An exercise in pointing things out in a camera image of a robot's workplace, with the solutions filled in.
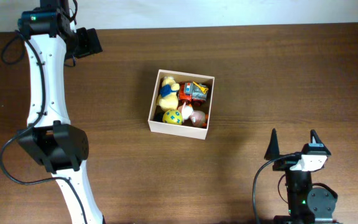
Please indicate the yellow plush duck blue scarf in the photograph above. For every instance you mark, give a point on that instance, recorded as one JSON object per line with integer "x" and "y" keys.
{"x": 167, "y": 98}

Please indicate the white duck toy pink hat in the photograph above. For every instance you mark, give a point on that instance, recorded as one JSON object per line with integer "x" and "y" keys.
{"x": 198, "y": 118}

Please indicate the red grey toy truck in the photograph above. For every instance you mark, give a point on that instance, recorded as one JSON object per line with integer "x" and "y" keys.
{"x": 192, "y": 92}

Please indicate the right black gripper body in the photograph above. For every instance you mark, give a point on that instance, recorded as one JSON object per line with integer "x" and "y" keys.
{"x": 286, "y": 163}

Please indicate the yellow ball with letters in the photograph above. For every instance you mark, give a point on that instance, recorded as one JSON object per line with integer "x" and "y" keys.
{"x": 172, "y": 117}

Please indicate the black round cap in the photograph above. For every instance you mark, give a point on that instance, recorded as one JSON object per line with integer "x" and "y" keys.
{"x": 159, "y": 117}

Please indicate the pink cardboard box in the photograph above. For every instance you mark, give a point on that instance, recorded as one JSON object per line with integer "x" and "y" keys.
{"x": 186, "y": 129}

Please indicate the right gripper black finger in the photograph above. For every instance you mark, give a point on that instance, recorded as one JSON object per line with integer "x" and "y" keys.
{"x": 314, "y": 138}
{"x": 272, "y": 151}

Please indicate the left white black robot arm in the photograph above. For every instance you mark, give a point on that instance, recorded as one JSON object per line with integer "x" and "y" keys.
{"x": 50, "y": 38}

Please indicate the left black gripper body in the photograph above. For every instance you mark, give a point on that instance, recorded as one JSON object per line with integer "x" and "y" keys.
{"x": 87, "y": 48}

